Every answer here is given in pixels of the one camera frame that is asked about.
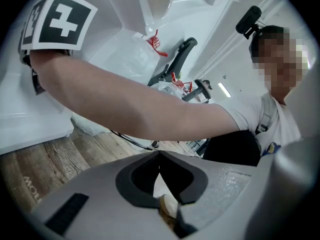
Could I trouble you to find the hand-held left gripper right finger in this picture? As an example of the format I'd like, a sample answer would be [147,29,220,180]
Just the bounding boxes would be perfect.
[158,150,260,240]

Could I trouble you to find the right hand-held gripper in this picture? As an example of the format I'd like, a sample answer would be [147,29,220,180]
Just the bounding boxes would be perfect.
[17,0,99,97]

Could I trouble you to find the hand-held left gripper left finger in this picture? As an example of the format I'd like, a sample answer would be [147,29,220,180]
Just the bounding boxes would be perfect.
[29,150,177,240]

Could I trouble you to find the white water dispenser cabinet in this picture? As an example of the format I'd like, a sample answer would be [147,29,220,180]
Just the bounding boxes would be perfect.
[0,0,156,157]

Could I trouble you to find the person's right forearm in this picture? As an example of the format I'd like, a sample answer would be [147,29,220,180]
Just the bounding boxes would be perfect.
[29,49,241,143]

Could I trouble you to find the large clear water bottle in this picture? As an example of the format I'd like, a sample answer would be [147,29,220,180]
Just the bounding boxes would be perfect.
[71,28,169,137]
[157,72,194,100]

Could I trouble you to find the person's black trousers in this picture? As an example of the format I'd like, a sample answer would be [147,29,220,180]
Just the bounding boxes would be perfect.
[201,130,263,167]

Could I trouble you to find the person's beige right shoe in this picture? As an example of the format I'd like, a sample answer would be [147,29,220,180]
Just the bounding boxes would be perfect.
[152,193,180,225]

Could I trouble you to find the white ceiling light panel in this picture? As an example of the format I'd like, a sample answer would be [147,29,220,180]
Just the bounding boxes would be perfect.
[217,82,232,99]

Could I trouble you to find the person's head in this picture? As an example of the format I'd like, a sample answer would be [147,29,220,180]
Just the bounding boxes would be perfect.
[250,25,311,107]

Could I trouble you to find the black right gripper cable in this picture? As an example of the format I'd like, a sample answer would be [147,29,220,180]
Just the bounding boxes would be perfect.
[109,129,156,152]

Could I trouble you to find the grey shoulder strap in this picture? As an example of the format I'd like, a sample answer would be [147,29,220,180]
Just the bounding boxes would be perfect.
[254,100,280,135]

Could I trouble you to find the black head-mounted camera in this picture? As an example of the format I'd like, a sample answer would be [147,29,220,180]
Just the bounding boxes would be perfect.
[235,5,263,40]

